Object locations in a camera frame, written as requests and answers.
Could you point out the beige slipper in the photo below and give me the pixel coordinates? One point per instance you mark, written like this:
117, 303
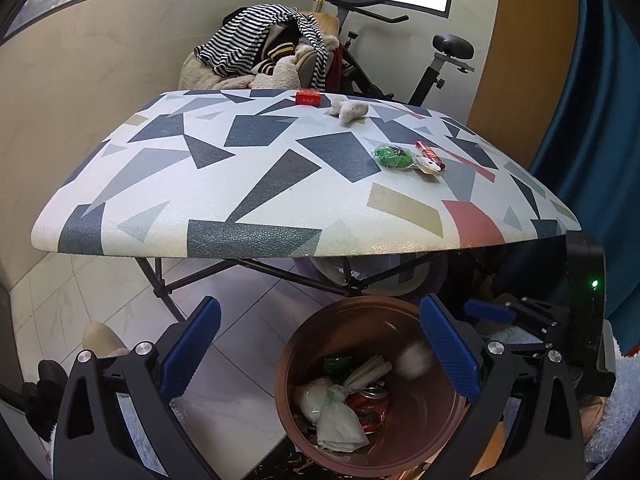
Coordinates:
102, 341

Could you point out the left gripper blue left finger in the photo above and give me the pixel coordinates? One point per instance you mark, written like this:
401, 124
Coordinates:
182, 347

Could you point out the brown plastic trash bin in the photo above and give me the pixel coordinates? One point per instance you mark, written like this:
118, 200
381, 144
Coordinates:
356, 342

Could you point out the red soda can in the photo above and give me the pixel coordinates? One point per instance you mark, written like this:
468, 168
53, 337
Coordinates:
370, 405

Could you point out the small red wrapper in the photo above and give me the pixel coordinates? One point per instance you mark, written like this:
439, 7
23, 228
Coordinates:
425, 151

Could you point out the green transparent snack bag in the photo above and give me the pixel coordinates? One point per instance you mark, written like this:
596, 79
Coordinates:
394, 157

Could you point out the blue curtain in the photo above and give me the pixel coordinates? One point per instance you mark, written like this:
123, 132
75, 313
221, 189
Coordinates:
590, 154

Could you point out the small red box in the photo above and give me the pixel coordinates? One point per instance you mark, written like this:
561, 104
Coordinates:
308, 97

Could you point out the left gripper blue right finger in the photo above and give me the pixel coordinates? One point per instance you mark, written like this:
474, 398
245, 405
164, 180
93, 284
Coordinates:
459, 359

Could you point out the geometric patterned table cover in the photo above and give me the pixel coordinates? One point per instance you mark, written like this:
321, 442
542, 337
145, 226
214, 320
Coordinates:
250, 174

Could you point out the purple round basin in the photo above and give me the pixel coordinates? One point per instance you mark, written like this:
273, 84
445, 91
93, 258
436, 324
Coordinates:
426, 273

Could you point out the cartoon snack packet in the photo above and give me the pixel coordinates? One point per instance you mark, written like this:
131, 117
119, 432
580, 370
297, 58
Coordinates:
427, 165

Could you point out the white tissue bag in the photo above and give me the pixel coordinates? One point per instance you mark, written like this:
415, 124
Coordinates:
338, 427

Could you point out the striped black white shirt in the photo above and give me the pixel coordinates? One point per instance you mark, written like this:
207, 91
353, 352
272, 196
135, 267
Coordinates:
264, 33

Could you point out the beige armchair with clothes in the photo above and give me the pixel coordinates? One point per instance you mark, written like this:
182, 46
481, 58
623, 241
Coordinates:
292, 72

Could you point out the black folding table frame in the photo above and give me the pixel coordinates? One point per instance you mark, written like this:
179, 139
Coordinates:
239, 284

